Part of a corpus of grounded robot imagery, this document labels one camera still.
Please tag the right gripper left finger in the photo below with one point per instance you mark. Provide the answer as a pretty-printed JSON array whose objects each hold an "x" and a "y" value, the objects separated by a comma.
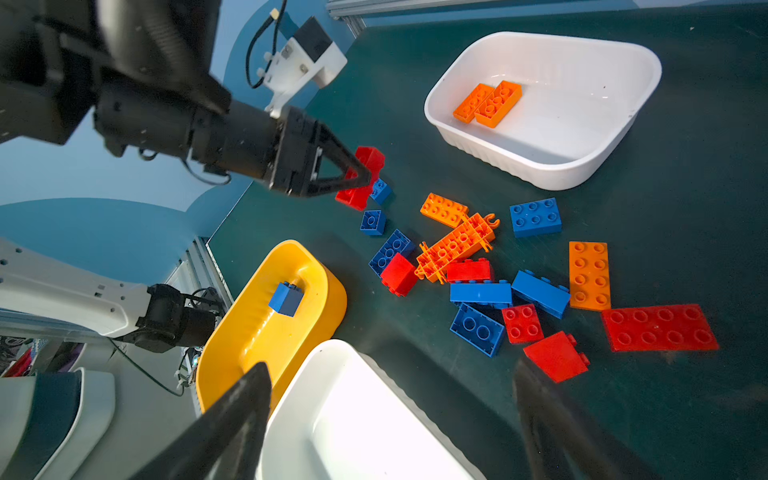
[{"x": 226, "y": 440}]

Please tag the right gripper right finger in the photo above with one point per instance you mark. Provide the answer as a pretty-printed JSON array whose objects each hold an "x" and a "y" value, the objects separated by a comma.
[{"x": 561, "y": 438}]

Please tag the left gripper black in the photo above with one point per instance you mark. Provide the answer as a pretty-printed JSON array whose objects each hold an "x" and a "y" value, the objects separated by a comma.
[{"x": 301, "y": 143}]

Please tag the blue 2x3 lego brick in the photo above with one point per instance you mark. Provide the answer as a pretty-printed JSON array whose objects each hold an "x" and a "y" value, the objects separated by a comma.
[{"x": 381, "y": 192}]

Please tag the small blue 2x2 brick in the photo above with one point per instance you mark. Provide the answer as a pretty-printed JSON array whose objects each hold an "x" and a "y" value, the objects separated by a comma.
[{"x": 373, "y": 223}]

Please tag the blue 2x4 brick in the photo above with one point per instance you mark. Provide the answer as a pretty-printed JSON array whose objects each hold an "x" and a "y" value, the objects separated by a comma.
[{"x": 396, "y": 243}]

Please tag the red cube brick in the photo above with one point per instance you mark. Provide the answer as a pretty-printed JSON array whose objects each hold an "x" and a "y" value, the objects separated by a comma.
[{"x": 399, "y": 276}]

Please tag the small orange lego brick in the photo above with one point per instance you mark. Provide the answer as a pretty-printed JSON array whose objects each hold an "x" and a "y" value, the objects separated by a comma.
[{"x": 465, "y": 112}]

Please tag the orange 2x4 lego brick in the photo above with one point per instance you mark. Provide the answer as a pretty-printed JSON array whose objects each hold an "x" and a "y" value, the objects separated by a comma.
[{"x": 498, "y": 104}]

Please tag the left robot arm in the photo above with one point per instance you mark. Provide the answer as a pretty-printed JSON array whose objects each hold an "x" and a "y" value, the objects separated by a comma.
[{"x": 142, "y": 68}]

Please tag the red sloped brick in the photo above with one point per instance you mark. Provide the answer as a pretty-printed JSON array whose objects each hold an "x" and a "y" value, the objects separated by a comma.
[{"x": 558, "y": 357}]

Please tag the near white plastic bin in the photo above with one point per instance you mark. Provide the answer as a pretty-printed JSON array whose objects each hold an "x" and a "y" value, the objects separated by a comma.
[{"x": 343, "y": 417}]

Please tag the white plastic bin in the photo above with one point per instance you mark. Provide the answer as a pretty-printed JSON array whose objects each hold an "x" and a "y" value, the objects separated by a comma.
[
  {"x": 579, "y": 99},
  {"x": 343, "y": 417}
]

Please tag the red 2x2 plate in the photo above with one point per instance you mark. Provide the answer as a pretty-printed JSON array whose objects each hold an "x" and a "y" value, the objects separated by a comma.
[{"x": 522, "y": 324}]

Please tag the blue 2x2 open brick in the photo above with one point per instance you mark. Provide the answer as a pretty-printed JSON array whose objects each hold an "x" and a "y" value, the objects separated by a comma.
[{"x": 479, "y": 330}]

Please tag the yellow plastic bin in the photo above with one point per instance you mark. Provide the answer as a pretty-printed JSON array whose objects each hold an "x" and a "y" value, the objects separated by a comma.
[{"x": 253, "y": 332}]

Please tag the blue long brick right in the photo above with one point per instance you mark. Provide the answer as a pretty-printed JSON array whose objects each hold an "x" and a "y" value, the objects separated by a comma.
[{"x": 553, "y": 299}]

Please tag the blue long brick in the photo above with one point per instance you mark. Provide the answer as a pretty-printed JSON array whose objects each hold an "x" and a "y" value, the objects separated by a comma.
[
  {"x": 553, "y": 299},
  {"x": 496, "y": 295}
]

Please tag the large red lego plate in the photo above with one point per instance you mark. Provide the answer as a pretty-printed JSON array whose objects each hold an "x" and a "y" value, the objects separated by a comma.
[{"x": 658, "y": 328}]

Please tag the orange lego chassis piece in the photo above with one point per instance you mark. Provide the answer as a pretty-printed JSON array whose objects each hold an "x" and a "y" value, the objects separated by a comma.
[{"x": 474, "y": 233}]

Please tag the orange 2x4 plate right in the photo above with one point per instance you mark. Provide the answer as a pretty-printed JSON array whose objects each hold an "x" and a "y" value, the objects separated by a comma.
[{"x": 589, "y": 276}]

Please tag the red long brick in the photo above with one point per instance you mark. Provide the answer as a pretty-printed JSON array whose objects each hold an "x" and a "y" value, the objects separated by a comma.
[{"x": 468, "y": 270}]

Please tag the blue 2x3 brick far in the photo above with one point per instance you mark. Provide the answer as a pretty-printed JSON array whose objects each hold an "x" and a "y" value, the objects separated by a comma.
[{"x": 536, "y": 218}]

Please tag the far white plastic bin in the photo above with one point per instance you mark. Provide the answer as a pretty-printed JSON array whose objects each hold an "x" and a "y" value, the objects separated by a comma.
[{"x": 579, "y": 99}]

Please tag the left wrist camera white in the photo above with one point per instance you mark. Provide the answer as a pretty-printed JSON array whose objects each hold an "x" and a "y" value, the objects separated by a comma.
[{"x": 309, "y": 55}]

